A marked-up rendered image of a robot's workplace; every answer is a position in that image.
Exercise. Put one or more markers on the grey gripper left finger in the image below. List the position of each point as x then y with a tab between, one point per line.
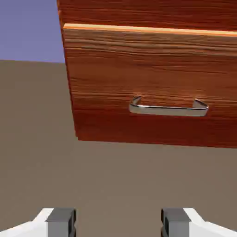
59	224

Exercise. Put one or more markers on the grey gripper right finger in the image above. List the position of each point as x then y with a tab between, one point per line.
175	224

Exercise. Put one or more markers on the reddish wooden drawer front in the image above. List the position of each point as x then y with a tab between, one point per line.
148	74

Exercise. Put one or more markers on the reddish wooden cabinet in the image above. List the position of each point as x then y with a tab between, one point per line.
148	13

